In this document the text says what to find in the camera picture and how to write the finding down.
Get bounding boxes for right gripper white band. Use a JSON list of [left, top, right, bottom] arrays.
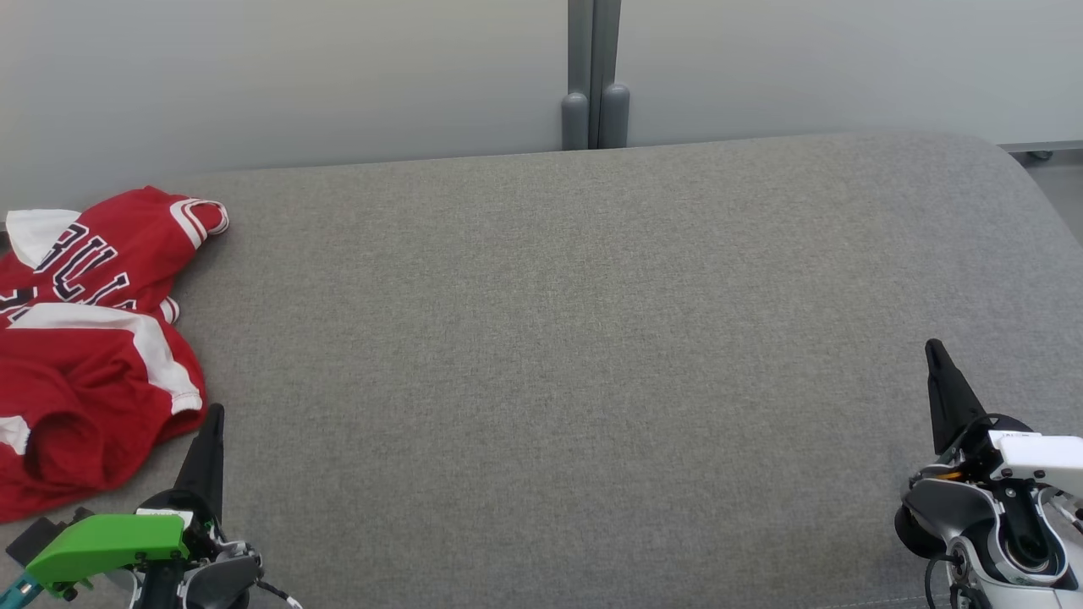
[[925, 338, 1083, 500]]

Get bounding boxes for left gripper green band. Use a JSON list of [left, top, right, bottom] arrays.
[[24, 403, 225, 595]]

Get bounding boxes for red shorts with white stripe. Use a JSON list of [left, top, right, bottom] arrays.
[[0, 302, 209, 523]]

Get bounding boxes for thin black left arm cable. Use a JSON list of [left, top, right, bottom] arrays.
[[254, 579, 303, 609]]

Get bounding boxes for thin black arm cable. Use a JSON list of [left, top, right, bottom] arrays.
[[254, 579, 303, 609], [923, 554, 953, 609]]

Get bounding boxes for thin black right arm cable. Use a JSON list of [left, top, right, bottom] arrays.
[[923, 554, 953, 609]]

